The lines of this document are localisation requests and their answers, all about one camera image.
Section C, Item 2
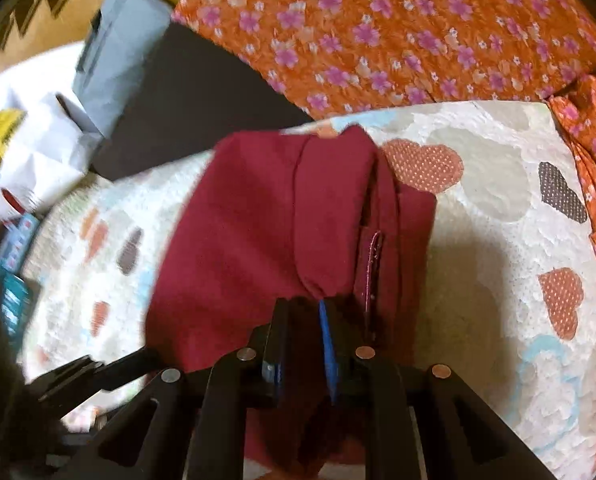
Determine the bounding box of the teal small box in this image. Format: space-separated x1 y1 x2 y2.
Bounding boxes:
0 212 40 273

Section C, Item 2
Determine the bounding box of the white heart patterned quilt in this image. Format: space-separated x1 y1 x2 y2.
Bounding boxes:
18 101 596 479

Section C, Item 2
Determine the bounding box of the orange floral bed sheet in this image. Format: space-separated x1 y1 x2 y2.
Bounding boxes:
173 0 596 252

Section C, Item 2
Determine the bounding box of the grey blue fabric bag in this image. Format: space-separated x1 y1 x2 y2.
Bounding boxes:
72 0 172 138

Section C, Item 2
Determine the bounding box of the teal patterned box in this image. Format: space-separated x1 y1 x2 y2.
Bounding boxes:
0 265 31 352

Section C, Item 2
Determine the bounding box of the maroon red sweater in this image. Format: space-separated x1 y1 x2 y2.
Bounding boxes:
145 126 437 478

